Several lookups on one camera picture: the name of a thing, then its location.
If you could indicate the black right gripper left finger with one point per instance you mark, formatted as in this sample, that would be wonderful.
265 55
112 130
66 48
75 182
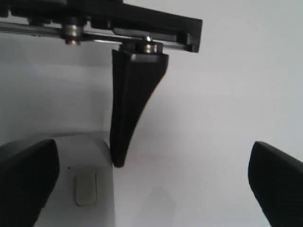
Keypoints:
29 170

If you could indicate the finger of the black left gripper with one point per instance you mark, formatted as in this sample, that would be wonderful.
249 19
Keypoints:
135 77

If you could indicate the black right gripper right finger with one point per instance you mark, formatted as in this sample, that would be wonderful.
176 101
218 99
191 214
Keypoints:
276 180

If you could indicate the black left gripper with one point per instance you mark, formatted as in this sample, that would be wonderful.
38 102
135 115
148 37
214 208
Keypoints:
110 21

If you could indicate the white five-outlet power strip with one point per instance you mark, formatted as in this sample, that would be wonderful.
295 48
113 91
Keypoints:
84 192

